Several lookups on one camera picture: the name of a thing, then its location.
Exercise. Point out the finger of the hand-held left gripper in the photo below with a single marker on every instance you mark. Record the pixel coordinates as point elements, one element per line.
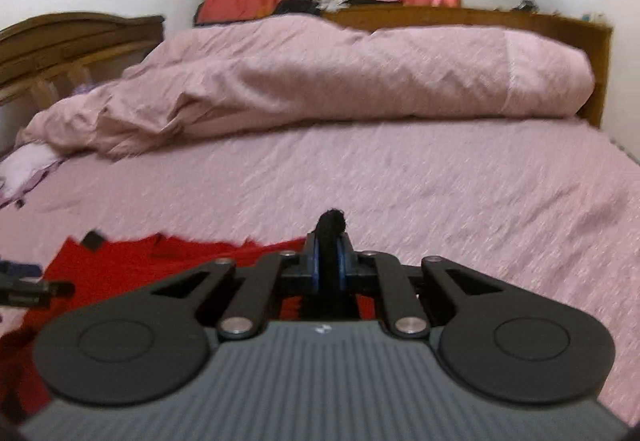
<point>20,271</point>
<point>40,293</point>

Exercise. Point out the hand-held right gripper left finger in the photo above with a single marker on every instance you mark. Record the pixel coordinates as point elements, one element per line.
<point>312,266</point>

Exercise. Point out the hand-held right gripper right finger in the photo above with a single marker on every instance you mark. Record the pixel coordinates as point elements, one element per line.
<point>344,266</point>

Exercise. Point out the red knit sweater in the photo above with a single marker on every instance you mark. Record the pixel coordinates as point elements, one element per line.
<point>125,266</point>

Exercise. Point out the dark clothes pile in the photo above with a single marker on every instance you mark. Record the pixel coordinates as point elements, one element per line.
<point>300,3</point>

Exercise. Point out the lilac cloth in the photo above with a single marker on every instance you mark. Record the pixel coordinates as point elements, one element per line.
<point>25,166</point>

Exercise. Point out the pink floral bed sheet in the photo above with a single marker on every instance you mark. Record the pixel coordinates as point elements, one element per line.
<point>450,196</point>

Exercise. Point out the pink floral quilt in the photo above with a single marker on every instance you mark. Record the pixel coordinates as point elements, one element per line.
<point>350,71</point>

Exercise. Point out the wooden headboard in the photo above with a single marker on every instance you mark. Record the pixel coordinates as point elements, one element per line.
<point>500,18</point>

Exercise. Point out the small dark gadget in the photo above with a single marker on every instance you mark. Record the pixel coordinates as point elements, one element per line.
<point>526,5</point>

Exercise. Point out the small pale container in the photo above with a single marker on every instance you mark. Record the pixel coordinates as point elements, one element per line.
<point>595,17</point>

